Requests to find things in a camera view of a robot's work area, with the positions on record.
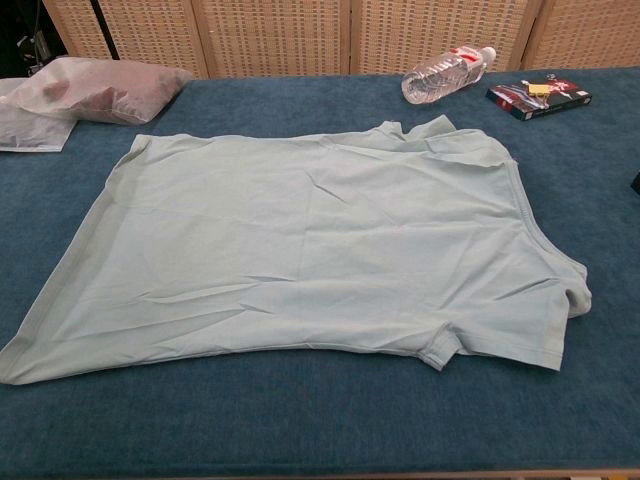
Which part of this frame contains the dark printed flat box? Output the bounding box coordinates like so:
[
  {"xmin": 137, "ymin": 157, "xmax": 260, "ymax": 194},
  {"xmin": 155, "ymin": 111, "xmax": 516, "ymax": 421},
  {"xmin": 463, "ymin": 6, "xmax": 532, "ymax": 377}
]
[{"xmin": 485, "ymin": 74, "xmax": 594, "ymax": 123}]

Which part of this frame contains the woven wooden folding screen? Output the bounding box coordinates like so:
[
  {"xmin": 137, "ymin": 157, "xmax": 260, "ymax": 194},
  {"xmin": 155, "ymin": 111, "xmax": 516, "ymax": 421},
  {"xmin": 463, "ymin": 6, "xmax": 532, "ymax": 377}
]
[{"xmin": 42, "ymin": 0, "xmax": 640, "ymax": 80}]

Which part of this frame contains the plastic bag with red garment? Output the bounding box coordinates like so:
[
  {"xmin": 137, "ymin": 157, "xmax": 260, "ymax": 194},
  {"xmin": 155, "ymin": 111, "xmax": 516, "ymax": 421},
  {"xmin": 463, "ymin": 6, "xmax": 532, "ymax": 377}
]
[{"xmin": 8, "ymin": 55, "xmax": 194, "ymax": 126}]

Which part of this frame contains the light green t-shirt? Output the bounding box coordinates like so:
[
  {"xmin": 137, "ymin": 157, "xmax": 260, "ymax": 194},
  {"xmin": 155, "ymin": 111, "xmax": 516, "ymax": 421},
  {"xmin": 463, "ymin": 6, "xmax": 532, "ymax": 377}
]
[{"xmin": 0, "ymin": 113, "xmax": 595, "ymax": 387}]

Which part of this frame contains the blue felt table cover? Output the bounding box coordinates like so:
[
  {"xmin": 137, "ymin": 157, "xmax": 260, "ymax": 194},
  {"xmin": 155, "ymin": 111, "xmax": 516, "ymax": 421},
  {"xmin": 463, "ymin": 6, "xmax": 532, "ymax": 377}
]
[{"xmin": 0, "ymin": 67, "xmax": 640, "ymax": 476}]

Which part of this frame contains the clear plastic water bottle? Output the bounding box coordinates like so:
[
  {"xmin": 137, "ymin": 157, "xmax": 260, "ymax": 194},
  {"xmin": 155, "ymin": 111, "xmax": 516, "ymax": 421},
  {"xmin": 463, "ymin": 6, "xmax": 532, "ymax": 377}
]
[{"xmin": 400, "ymin": 43, "xmax": 497, "ymax": 106}]

